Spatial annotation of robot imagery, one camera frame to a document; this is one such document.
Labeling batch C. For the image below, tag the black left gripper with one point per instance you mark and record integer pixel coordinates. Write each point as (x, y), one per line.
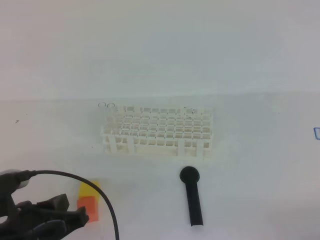
(45, 220)

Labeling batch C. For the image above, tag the clear glass test tube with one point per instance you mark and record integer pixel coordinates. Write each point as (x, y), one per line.
(111, 116)

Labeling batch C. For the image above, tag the clear test tube in rack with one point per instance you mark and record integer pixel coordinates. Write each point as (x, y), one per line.
(102, 109)

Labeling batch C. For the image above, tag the white plastic test tube rack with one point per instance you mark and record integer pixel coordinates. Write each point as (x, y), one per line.
(181, 132)

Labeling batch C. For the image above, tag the orange foam cube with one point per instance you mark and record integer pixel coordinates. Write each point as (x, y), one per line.
(91, 206)

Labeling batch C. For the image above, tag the yellow foam cube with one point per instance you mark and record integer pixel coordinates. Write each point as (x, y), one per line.
(86, 190)

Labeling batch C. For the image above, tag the black plastic scoop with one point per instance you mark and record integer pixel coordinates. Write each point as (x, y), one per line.
(190, 176)

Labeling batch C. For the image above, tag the blue marking on table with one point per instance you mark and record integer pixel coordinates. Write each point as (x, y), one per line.
(316, 133)

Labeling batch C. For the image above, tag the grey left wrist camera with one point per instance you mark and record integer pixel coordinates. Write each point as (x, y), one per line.
(12, 180)

